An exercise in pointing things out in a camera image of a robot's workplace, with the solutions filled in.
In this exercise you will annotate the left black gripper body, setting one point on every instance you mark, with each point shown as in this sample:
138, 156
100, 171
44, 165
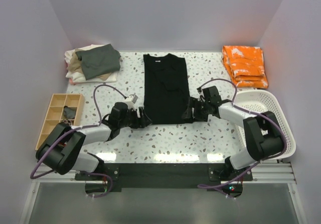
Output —
130, 120

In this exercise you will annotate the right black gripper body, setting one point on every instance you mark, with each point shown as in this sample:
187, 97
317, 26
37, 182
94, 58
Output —
201, 111

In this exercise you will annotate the black t-shirt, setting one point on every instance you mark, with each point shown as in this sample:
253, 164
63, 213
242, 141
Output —
166, 89

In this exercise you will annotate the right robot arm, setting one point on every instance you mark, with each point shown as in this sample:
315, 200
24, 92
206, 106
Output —
264, 138

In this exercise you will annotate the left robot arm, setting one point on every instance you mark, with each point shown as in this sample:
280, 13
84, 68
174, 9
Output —
61, 150

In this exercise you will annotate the grey cloth in tray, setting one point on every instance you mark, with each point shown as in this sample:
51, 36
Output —
69, 112

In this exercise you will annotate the white plastic basket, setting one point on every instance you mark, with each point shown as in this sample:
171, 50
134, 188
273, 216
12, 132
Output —
261, 101

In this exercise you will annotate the leopard print scrunchie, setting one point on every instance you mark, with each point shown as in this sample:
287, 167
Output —
66, 121

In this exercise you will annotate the orange white folded t-shirt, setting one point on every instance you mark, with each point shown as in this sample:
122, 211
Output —
245, 66

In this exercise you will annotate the pink folded garment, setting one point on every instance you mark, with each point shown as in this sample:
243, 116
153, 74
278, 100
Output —
72, 83

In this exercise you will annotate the dark grey folded t-shirt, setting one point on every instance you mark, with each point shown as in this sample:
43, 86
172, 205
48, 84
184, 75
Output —
99, 61

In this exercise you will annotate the wooden compartment tray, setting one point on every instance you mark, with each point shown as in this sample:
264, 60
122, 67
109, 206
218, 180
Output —
55, 113

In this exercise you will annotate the beige folded t-shirt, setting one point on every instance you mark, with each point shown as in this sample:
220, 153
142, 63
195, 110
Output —
74, 66

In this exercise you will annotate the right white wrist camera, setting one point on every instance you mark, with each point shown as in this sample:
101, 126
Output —
200, 92

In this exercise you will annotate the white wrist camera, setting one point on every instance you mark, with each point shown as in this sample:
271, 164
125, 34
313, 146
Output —
131, 100
200, 92

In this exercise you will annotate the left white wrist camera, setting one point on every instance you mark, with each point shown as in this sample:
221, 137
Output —
131, 100

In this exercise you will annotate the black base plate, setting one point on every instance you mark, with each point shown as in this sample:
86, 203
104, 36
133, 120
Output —
117, 176

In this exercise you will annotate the aluminium rail frame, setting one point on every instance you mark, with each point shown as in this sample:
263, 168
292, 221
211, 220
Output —
265, 173

